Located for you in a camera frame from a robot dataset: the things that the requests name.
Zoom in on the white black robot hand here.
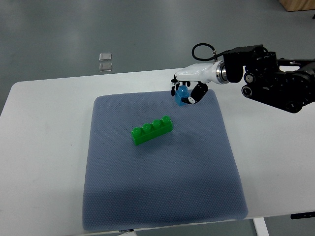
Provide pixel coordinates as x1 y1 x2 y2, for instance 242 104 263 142
171 60 228 104

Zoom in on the blue toy block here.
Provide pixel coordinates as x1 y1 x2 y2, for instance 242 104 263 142
174 85 189 106

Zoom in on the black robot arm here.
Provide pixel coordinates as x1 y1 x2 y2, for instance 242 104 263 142
222 45 315 113

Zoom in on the green four-stud toy block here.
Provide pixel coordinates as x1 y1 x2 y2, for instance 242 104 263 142
131 116 173 146

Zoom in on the wooden furniture corner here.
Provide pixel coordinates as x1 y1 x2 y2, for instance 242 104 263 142
279 0 315 12

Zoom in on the blue-grey textured mat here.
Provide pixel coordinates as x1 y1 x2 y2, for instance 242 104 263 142
83 90 248 231

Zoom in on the upper metal floor plate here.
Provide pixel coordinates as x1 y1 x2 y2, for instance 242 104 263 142
99 53 112 61

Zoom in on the white table leg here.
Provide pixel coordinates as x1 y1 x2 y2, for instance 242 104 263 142
253 217 269 236

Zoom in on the black table control panel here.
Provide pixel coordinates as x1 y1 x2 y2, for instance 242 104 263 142
290 211 315 220

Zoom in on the black label under table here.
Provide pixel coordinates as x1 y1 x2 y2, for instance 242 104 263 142
119 229 134 233

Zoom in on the black cable loop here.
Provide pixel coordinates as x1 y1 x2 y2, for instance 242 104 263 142
191 43 225 64

